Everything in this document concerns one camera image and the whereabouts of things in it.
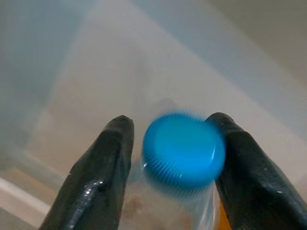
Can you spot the blue capped clear plastic bottle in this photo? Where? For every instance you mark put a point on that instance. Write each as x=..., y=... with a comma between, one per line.
x=182, y=151

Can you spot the translucent plastic fridge drawer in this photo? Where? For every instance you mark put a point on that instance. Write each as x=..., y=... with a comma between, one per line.
x=144, y=60

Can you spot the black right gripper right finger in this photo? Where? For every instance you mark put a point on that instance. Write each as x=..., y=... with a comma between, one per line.
x=259, y=191

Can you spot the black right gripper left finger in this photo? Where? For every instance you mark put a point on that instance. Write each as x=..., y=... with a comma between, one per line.
x=96, y=187

